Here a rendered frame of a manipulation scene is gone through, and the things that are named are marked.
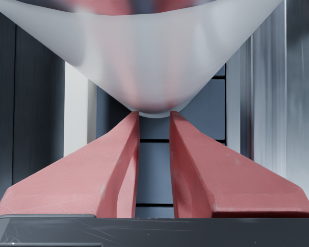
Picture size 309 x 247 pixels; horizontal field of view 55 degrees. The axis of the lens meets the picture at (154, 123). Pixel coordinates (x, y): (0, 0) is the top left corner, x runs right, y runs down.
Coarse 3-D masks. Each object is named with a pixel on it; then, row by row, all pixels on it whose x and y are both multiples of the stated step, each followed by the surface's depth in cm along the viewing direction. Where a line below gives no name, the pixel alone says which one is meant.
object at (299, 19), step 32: (288, 0) 23; (288, 32) 23; (32, 64) 23; (64, 64) 23; (288, 64) 23; (32, 96) 23; (64, 96) 23; (288, 96) 23; (32, 128) 23; (288, 128) 23; (32, 160) 23; (288, 160) 22
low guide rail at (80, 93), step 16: (80, 80) 14; (80, 96) 14; (96, 96) 16; (64, 112) 15; (80, 112) 14; (96, 112) 16; (64, 128) 14; (80, 128) 14; (64, 144) 14; (80, 144) 14
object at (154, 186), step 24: (216, 96) 18; (96, 120) 18; (120, 120) 18; (144, 120) 18; (168, 120) 18; (192, 120) 18; (216, 120) 18; (144, 144) 18; (168, 144) 18; (144, 168) 18; (168, 168) 18; (144, 192) 18; (168, 192) 18; (144, 216) 18; (168, 216) 18
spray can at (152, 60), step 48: (0, 0) 2; (48, 0) 2; (96, 0) 2; (144, 0) 2; (192, 0) 2; (240, 0) 2; (48, 48) 5; (96, 48) 3; (144, 48) 3; (192, 48) 3; (144, 96) 7; (192, 96) 11
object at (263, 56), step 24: (264, 24) 10; (240, 48) 11; (264, 48) 10; (240, 72) 11; (264, 72) 10; (240, 96) 11; (264, 96) 10; (240, 120) 11; (264, 120) 10; (240, 144) 11; (264, 144) 10
